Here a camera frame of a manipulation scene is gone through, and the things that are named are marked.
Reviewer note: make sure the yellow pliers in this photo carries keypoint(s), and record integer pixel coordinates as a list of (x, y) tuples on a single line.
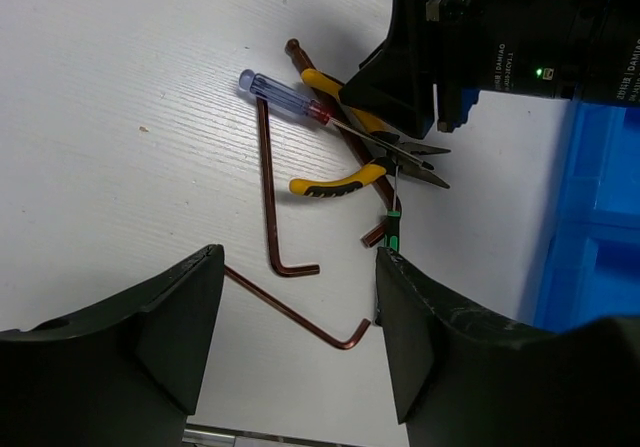
[(376, 168)]

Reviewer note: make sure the blue clear handle screwdriver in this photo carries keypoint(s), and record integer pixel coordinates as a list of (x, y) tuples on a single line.
[(289, 100)]

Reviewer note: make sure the blue plastic bin near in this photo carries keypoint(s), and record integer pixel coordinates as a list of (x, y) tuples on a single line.
[(592, 265)]

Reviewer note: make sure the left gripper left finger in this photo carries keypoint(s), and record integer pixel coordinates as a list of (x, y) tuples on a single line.
[(125, 371)]

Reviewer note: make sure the green black small screwdriver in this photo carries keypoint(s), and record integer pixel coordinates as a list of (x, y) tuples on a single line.
[(393, 218)]

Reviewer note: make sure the brown hex key under pliers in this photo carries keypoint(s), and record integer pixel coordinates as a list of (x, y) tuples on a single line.
[(361, 152)]

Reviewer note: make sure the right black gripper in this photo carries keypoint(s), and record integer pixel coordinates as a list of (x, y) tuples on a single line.
[(439, 55)]

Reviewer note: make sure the brown hex key short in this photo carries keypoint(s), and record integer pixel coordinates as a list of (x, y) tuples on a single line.
[(269, 202)]

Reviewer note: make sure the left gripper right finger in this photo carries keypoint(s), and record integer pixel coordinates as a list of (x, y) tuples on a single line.
[(464, 375)]

